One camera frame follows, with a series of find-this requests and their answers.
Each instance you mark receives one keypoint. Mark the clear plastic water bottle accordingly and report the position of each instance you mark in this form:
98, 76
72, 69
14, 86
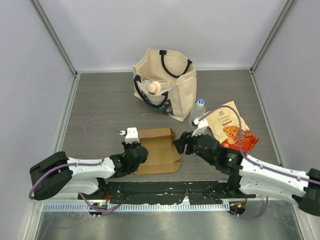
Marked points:
197, 111

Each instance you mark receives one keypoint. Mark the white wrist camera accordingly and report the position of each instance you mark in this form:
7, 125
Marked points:
131, 135
201, 125

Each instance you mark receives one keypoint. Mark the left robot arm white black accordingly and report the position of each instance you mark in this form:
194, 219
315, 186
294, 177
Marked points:
61, 174

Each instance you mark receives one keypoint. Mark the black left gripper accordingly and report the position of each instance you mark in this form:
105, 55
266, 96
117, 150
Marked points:
126, 145

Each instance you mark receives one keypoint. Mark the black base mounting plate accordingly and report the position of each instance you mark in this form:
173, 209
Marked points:
165, 192

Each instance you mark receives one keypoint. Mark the white item in bag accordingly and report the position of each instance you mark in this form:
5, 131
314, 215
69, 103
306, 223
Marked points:
146, 81

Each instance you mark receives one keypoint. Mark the white slotted cable duct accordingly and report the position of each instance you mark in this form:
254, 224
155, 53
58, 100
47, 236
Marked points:
183, 207

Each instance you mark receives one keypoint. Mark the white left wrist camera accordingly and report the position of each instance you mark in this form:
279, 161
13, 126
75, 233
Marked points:
131, 135

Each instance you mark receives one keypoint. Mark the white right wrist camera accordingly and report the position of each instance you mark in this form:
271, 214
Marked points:
201, 125

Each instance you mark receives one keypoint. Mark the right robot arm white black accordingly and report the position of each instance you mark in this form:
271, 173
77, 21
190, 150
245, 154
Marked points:
252, 176

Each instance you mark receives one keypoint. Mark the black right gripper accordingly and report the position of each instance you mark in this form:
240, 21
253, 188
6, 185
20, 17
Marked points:
180, 143

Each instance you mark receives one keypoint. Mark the brown cardboard box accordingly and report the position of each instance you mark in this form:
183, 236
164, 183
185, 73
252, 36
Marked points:
163, 156

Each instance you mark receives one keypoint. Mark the cassava chips snack bag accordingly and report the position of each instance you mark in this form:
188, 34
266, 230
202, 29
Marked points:
230, 131

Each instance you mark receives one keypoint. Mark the beige canvas tote bag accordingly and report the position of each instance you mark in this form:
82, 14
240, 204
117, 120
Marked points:
174, 67

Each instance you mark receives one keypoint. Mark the peach capped bottle in bag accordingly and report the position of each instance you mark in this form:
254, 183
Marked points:
157, 87

